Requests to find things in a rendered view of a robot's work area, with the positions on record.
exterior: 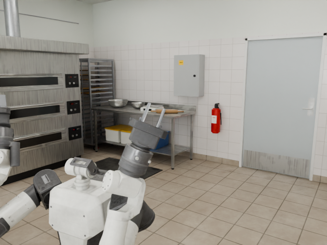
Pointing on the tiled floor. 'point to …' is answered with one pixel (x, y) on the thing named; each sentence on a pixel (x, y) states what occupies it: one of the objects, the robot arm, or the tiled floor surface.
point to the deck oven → (42, 101)
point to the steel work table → (170, 149)
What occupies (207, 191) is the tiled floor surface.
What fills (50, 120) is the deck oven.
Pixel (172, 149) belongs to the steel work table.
